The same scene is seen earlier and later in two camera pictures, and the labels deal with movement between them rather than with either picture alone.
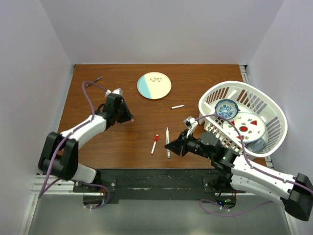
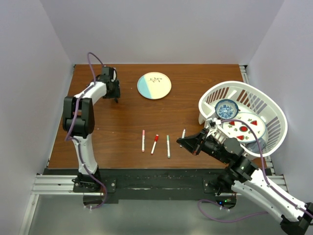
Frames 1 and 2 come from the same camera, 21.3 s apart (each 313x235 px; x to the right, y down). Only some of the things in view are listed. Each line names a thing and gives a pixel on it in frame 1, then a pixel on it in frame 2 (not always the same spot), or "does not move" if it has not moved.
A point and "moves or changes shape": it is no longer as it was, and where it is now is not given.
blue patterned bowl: (227, 108) does not move
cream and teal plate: (154, 85) does not move
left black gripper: (128, 116) -> (116, 93)
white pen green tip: (167, 141) moves or changes shape
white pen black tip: (176, 106) moves or changes shape
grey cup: (257, 146) does not move
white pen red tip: (156, 139) does not move
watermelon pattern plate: (251, 127) does not move
